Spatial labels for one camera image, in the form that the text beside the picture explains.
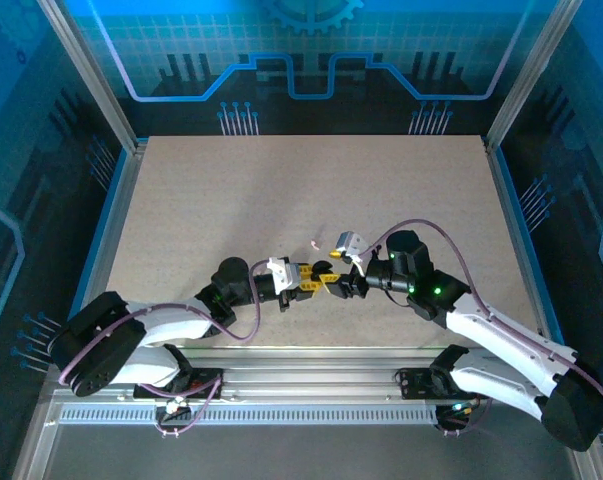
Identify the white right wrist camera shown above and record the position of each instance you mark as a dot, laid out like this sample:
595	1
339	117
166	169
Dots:
351	242

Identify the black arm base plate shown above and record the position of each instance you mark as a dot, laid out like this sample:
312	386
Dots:
206	382
416	382

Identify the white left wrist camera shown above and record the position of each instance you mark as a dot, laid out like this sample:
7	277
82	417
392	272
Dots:
283	275

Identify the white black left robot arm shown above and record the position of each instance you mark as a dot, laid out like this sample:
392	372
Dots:
166	325

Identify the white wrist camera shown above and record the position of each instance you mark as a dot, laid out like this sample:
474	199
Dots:
351	242
283	275

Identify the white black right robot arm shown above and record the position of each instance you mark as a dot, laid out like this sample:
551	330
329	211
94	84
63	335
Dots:
506	340

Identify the blue edged side rail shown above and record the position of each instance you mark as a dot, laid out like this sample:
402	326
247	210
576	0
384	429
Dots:
517	225
116	210

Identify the aluminium frame post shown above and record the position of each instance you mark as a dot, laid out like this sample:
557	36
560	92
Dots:
528	75
96	75

